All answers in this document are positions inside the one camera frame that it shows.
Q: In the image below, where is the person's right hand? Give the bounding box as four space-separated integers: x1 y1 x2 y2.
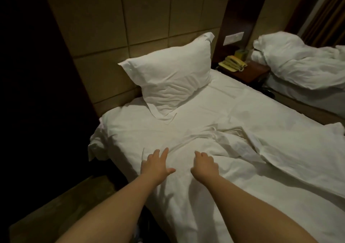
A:
190 151 221 185

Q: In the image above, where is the person's left hand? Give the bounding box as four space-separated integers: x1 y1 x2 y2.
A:
140 147 176 186

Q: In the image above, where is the white pillow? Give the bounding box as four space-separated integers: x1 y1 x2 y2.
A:
118 32 215 121

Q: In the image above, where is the person's left forearm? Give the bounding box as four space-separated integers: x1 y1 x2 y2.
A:
56 175 162 243

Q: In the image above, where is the person's right forearm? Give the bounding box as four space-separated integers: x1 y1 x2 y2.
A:
202 175 319 243

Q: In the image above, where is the reddish wooden nightstand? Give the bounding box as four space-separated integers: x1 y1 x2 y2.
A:
216 61 271 86

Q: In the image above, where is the yellow telephone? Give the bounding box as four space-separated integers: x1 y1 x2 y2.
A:
218 55 248 73

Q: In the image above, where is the pale green box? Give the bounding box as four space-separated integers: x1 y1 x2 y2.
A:
234 49 250 60

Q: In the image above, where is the dark wooden column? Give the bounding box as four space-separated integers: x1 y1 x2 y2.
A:
284 0 330 35
0 0 100 230

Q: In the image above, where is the beige padded headboard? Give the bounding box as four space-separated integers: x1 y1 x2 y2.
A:
40 0 308 117

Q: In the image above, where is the brown curtain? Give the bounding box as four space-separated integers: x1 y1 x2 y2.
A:
302 0 345 48

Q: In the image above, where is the white switch panel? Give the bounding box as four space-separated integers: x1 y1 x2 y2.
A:
223 31 245 47

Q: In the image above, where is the dark wooden wall panel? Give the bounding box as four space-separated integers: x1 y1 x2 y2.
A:
213 0 273 65

